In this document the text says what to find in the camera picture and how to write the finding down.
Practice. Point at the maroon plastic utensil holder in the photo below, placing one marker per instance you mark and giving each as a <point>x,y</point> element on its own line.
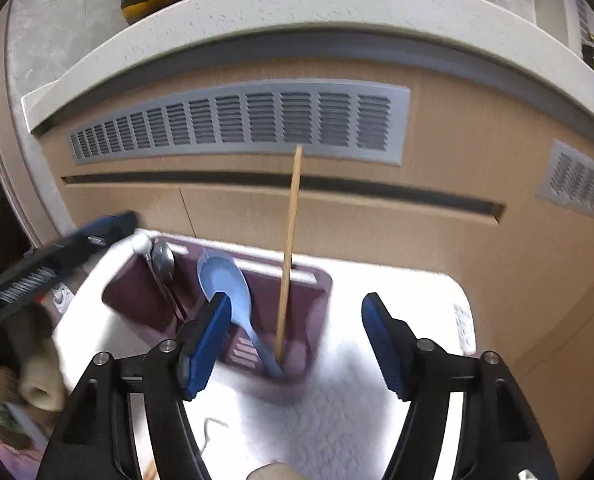
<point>136,295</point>

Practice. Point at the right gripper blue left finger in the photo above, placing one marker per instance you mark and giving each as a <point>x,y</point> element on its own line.
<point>201,341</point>

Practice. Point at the wooden chopstick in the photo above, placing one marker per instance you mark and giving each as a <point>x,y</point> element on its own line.
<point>288,253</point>

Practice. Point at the white round-top utensil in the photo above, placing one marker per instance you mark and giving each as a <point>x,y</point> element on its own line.
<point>142,245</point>

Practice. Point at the silver metal spoon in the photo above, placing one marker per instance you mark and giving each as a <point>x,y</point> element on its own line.
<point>163,262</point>

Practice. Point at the white lace tablecloth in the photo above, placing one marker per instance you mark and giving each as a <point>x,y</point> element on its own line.
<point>344,425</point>

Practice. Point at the small grey vent grille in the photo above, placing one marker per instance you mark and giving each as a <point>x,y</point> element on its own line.
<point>569,180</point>

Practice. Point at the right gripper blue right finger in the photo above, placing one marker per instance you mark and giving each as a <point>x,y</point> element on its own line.
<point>391,341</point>

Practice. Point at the white sneaker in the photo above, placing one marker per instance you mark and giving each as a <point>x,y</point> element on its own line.
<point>62,296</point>

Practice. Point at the light blue plastic spoon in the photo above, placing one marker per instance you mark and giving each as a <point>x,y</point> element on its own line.
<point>218,272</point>

